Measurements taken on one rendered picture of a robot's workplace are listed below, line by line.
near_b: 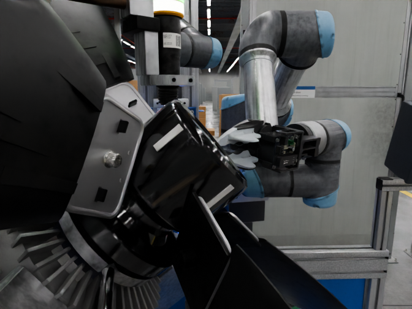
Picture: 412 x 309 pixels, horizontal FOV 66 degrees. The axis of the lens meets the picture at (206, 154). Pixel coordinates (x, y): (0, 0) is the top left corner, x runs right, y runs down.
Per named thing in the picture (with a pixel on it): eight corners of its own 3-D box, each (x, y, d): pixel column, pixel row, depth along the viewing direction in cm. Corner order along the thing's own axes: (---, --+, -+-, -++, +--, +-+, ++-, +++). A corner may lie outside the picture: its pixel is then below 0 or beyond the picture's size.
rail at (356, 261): (48, 285, 83) (45, 257, 81) (54, 276, 86) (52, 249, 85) (386, 278, 86) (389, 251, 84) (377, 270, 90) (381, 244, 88)
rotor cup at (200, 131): (51, 221, 24) (179, 111, 23) (76, 147, 37) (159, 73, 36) (173, 303, 31) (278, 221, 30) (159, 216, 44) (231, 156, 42)
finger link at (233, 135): (235, 134, 47) (274, 132, 53) (210, 127, 52) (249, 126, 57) (233, 154, 48) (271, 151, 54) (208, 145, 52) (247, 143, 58)
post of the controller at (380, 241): (375, 251, 84) (383, 179, 81) (369, 245, 87) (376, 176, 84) (386, 250, 85) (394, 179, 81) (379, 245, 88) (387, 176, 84)
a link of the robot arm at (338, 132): (352, 156, 71) (355, 119, 69) (326, 163, 64) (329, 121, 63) (320, 151, 77) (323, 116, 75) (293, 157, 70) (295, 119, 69)
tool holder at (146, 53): (140, 84, 35) (137, -12, 33) (116, 85, 40) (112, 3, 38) (206, 85, 40) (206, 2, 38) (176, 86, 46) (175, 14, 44)
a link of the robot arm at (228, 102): (219, 126, 130) (219, 93, 127) (252, 126, 130) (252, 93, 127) (221, 130, 118) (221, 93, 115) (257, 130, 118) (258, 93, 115)
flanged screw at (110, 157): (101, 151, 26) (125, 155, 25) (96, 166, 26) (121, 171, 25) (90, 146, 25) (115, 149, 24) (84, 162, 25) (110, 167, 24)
